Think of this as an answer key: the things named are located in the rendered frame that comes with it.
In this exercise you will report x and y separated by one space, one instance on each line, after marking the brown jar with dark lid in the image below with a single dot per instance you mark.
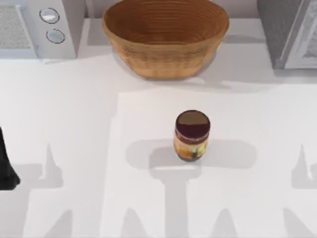
192 138

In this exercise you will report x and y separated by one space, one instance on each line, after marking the woven wooden basket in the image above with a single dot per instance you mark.
165 44

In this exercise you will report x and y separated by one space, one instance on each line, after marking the pale microwave oven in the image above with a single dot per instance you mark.
67 27

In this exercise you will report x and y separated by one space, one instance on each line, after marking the round microwave knob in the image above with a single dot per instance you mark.
49 15
55 36

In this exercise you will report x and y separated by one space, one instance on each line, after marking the grey cabinet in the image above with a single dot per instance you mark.
277 29

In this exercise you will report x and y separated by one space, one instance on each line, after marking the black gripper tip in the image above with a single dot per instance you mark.
6 168

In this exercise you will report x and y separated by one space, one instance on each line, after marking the pale cabinet door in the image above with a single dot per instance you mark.
301 37

